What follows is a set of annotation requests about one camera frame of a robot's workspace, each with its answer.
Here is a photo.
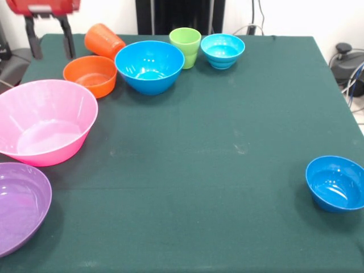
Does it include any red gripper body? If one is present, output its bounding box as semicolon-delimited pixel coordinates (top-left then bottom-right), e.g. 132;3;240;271
5;0;82;18

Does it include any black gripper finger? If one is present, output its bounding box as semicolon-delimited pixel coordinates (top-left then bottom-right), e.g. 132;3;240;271
58;14;77;60
23;16;44;60

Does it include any orange plastic cup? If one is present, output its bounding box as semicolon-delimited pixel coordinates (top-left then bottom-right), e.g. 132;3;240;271
84;23;127;63

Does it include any orange plastic bowl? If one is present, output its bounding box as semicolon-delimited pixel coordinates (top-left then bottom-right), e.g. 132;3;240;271
63;55;118;100

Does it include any large pink plastic bowl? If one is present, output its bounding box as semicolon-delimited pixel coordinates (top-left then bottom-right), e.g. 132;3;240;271
0;79;99;167

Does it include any large light blue bowl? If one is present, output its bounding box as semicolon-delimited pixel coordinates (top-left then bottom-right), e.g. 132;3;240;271
114;40;185;96

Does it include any large purple plastic bowl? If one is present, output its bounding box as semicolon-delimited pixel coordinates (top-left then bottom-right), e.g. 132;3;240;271
0;162;53;258

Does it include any grey office chair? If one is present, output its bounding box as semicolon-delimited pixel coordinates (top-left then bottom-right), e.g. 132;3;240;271
0;19;42;92

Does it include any green plastic cup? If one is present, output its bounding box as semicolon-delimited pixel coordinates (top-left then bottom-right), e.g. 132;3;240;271
168;27;202;70

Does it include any small cyan ribbed bowl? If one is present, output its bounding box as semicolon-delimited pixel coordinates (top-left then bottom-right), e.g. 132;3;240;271
200;33;246;71

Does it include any dark green tablecloth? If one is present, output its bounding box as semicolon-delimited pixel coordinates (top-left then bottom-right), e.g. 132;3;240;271
0;33;364;273

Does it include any small dark blue bowl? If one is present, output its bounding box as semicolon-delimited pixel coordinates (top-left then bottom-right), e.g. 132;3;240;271
305;155;364;213

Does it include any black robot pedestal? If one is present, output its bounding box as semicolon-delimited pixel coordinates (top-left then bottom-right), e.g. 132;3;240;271
135;0;226;35

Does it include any black power cable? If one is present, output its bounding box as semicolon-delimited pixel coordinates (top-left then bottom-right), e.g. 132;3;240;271
246;0;266;35

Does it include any blue cable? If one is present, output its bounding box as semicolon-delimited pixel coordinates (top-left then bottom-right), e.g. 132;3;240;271
341;62;364;114

